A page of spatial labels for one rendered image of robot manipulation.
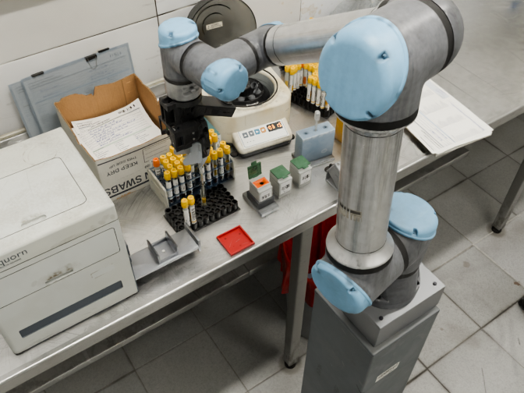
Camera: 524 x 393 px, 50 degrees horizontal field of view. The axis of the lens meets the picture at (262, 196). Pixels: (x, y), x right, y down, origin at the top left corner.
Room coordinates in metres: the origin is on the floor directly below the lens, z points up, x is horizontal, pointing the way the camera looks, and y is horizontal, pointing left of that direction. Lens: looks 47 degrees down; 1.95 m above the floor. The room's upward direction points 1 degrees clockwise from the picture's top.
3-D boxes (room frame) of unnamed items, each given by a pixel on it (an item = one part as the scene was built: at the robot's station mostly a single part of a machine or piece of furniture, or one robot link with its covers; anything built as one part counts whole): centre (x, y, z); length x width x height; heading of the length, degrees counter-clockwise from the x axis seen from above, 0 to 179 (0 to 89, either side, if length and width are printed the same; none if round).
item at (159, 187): (1.05, 0.18, 0.91); 0.20 x 0.10 x 0.07; 125
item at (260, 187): (0.99, 0.00, 0.92); 0.05 x 0.04 x 0.06; 35
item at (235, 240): (0.86, 0.06, 0.88); 0.07 x 0.07 x 0.01; 35
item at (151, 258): (0.78, 0.24, 0.92); 0.21 x 0.07 x 0.05; 125
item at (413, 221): (0.69, -0.26, 1.12); 0.13 x 0.12 x 0.14; 135
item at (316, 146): (1.16, -0.14, 0.92); 0.10 x 0.07 x 0.10; 117
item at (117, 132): (1.16, 0.38, 0.95); 0.29 x 0.25 x 0.15; 35
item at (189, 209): (0.95, 0.15, 0.93); 0.17 x 0.09 x 0.11; 125
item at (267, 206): (0.99, 0.00, 0.89); 0.09 x 0.05 x 0.04; 35
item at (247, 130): (1.32, 0.05, 0.94); 0.30 x 0.24 x 0.12; 26
